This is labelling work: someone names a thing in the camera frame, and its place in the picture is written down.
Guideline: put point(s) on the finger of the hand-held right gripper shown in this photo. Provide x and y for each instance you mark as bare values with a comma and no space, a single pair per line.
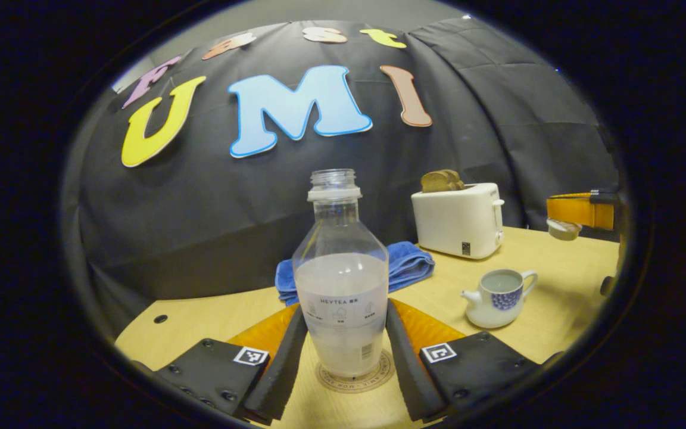
581,210

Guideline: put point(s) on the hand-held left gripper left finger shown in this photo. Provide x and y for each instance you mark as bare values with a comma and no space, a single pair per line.
280,369

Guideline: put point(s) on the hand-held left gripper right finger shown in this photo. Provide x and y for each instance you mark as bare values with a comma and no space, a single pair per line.
408,369

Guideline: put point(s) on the round cork coaster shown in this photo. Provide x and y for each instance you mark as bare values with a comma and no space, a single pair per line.
343,385

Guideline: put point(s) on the white blue teacup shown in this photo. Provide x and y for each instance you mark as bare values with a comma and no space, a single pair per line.
492,313

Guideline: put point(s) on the clear plastic water bottle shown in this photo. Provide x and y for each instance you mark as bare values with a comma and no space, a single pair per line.
340,286

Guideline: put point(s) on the folded blue towel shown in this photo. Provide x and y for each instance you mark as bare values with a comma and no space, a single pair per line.
408,265

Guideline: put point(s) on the white toaster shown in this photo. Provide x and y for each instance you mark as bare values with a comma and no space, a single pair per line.
456,223

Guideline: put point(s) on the brown bread slice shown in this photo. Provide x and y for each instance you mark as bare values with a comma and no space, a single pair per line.
458,179
435,182

